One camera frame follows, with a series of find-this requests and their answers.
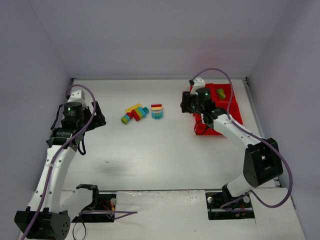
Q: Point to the large green lego brick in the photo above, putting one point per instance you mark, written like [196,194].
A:
[139,113]

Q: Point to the large red lego brick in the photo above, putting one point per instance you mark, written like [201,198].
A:
[135,115]

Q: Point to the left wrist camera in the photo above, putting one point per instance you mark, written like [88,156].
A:
[77,96]

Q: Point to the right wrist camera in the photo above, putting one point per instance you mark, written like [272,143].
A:
[195,84]

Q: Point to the yellow lego plate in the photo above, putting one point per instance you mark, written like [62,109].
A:
[128,110]

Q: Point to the blue frog lego brick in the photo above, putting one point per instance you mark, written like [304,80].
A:
[157,114]

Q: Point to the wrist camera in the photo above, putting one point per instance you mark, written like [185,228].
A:
[77,96]
[195,84]

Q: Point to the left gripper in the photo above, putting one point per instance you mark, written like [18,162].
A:
[96,116]

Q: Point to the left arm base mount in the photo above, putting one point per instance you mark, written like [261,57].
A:
[100,201]

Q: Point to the small red lego brick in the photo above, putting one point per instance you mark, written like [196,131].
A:
[129,115]

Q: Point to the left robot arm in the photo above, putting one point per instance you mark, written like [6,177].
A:
[46,217]

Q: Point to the red four-compartment tray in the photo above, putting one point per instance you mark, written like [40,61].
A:
[199,127]

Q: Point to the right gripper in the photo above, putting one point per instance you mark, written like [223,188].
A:
[186,103]

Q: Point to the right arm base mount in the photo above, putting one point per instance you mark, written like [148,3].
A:
[221,207]

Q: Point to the small green lego brick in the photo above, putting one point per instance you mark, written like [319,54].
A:
[124,120]

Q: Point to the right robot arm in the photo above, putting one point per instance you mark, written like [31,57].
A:
[260,164]

